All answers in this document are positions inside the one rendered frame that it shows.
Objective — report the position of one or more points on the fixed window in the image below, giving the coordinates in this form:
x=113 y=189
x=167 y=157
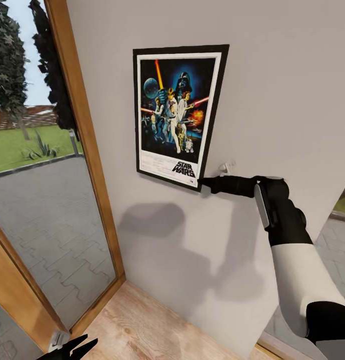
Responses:
x=277 y=340

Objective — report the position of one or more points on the door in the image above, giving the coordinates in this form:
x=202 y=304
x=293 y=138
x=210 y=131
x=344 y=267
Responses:
x=60 y=260

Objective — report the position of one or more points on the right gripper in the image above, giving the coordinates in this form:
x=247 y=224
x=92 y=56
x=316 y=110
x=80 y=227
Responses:
x=224 y=184

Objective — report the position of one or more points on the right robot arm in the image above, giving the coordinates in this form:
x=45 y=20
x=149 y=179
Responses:
x=310 y=302

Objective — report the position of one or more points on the poster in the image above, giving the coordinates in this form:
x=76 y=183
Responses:
x=176 y=96

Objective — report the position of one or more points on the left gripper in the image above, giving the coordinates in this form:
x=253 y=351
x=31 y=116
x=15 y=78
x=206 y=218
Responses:
x=64 y=352

